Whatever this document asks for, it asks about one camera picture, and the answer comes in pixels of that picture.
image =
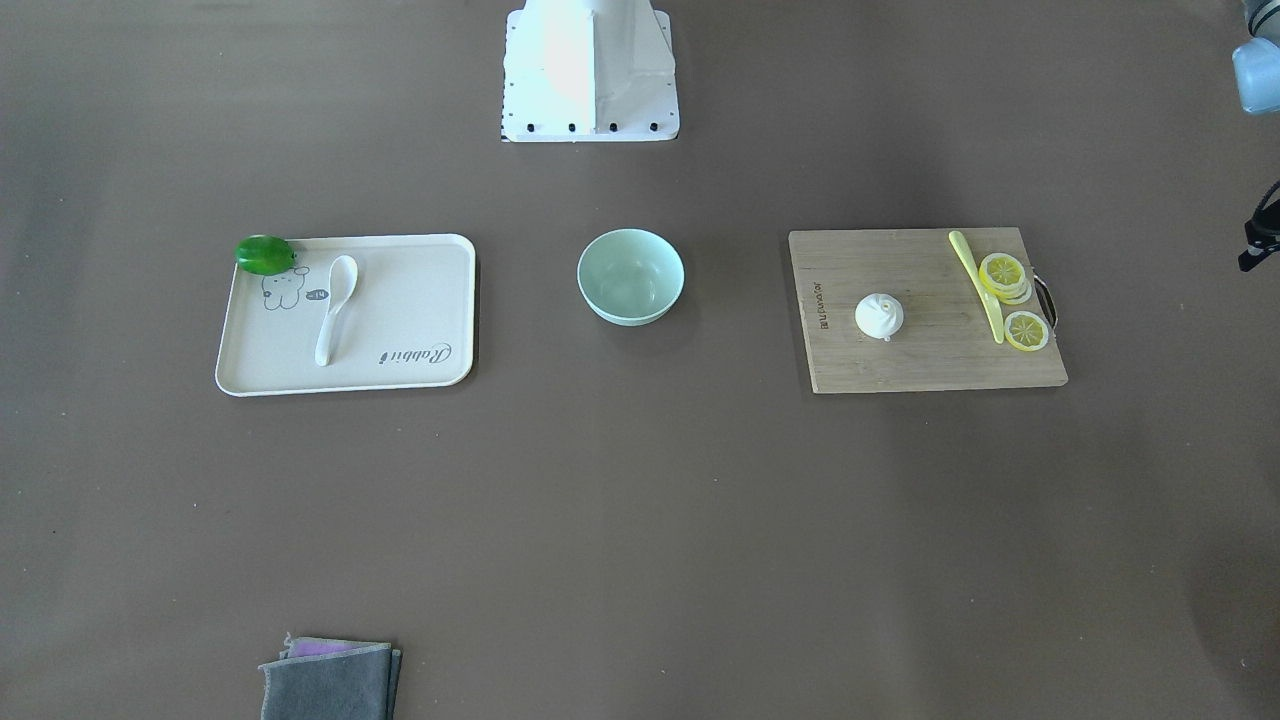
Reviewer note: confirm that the white ceramic soup spoon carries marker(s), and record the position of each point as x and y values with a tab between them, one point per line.
343	281

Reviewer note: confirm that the grey folded cloth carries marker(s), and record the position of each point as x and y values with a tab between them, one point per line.
325	678

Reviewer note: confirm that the lower lemon slice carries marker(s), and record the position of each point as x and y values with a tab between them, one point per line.
1026	332

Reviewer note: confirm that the mint green bowl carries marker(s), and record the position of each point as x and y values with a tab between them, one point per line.
630	276

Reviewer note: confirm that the yellow plastic knife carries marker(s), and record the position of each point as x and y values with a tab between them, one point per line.
990	304

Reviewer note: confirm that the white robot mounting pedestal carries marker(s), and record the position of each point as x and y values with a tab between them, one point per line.
589	72

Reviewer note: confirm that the upper lemon slice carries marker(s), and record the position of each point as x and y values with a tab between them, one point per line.
1006	278

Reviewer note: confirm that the green lime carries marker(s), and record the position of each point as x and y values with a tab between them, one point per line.
262	254

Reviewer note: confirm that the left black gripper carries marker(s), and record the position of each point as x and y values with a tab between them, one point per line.
1262	240

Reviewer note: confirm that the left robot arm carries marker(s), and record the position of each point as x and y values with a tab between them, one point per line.
1256	67

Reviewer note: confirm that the lemon slice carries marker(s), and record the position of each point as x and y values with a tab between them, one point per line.
1006	278
1026	332

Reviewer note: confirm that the cream rabbit serving tray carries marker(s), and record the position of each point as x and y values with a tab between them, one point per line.
409	324

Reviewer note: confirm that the wooden cutting board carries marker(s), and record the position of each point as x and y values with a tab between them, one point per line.
945	341

